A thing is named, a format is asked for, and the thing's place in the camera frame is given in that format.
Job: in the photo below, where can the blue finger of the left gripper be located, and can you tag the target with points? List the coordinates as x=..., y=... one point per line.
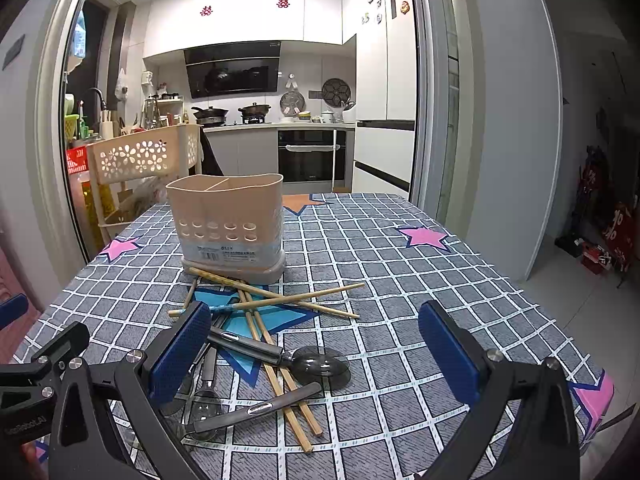
x=12, y=309

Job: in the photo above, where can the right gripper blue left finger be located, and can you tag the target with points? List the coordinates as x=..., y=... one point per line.
x=172, y=352

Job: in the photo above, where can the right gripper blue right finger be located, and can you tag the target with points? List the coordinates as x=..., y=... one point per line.
x=453, y=350

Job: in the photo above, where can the dark slotted utensil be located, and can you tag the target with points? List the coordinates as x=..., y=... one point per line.
x=205, y=404

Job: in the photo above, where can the plain bamboo chopstick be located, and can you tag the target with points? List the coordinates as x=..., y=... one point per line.
x=272, y=374
x=286, y=358

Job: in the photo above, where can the dark spoon with round bowl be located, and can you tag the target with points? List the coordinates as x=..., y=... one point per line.
x=307, y=364

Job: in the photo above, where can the beige plastic utensil holder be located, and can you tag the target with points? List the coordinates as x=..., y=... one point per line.
x=230, y=226

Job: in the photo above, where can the blue patterned chopstick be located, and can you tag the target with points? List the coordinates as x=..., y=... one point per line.
x=299, y=301

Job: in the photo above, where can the yellow patterned chopstick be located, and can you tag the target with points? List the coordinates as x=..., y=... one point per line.
x=228, y=282

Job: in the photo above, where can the grey checkered star tablecloth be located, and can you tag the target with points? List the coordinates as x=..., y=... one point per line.
x=365, y=256

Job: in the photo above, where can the beige flower-cutout trolley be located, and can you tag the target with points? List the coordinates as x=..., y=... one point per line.
x=157, y=153

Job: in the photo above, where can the black built-in oven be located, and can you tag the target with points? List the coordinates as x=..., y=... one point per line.
x=316, y=155

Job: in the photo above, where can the black wok on stove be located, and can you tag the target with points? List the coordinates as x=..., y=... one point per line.
x=210, y=116

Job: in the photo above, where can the black pot on stove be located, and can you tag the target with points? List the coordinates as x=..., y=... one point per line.
x=254, y=113

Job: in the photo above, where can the black range hood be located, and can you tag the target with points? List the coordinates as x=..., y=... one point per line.
x=233, y=68

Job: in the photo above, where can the white refrigerator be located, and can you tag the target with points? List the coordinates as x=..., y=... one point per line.
x=385, y=96

